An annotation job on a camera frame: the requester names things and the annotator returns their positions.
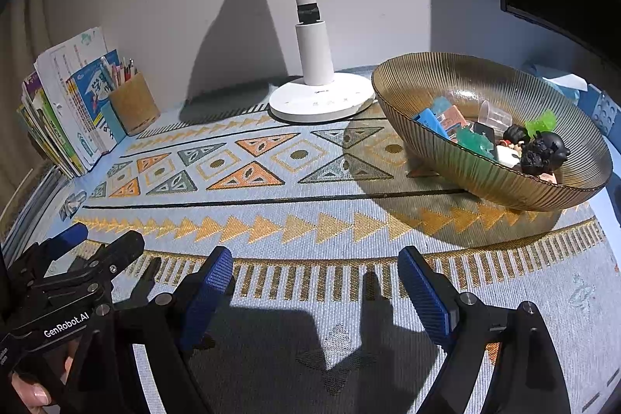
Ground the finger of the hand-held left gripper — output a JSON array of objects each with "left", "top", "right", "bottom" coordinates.
[
  {"left": 5, "top": 222, "right": 90, "bottom": 293},
  {"left": 43, "top": 230, "right": 146, "bottom": 305}
]

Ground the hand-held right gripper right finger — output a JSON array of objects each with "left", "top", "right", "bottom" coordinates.
[{"left": 398, "top": 246, "right": 573, "bottom": 414}]

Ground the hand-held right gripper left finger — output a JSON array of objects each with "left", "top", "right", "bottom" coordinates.
[{"left": 63, "top": 246, "right": 234, "bottom": 414}]

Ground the amber ribbed glass bowl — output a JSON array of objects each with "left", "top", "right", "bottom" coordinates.
[{"left": 371, "top": 51, "right": 613, "bottom": 212}]

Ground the white toy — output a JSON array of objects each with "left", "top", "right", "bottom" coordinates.
[{"left": 495, "top": 145, "right": 522, "bottom": 170}]

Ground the blue block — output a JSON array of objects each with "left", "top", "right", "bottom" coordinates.
[{"left": 412, "top": 107, "right": 449, "bottom": 138}]

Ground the small black figure toy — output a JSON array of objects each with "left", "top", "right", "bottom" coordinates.
[{"left": 502, "top": 124, "right": 532, "bottom": 146}]

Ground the black round figure toy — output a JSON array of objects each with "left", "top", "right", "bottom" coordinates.
[{"left": 520, "top": 130, "right": 571, "bottom": 176}]

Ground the clear plastic cup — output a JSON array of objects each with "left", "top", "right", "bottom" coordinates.
[{"left": 478, "top": 100, "right": 512, "bottom": 128}]

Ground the bright green translucent toy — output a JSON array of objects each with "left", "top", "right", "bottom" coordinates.
[{"left": 526, "top": 111, "right": 559, "bottom": 136}]

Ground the person's left hand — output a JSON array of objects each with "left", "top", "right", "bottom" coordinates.
[{"left": 10, "top": 339, "right": 81, "bottom": 414}]

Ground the patterned woven table mat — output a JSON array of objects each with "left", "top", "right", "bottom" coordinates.
[{"left": 0, "top": 65, "right": 621, "bottom": 414}]

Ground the row of books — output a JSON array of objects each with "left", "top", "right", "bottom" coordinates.
[{"left": 17, "top": 26, "right": 128, "bottom": 179}]

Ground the wooden pen holder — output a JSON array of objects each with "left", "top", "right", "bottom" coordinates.
[{"left": 108, "top": 72, "right": 161, "bottom": 137}]

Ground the bunch of pens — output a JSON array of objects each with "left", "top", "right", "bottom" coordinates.
[{"left": 99, "top": 55, "right": 139, "bottom": 92}]

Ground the white desk lamp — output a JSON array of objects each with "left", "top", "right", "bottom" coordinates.
[{"left": 268, "top": 0, "right": 376, "bottom": 124}]

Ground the blue studded box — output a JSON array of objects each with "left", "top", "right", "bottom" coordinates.
[{"left": 579, "top": 89, "right": 621, "bottom": 136}]

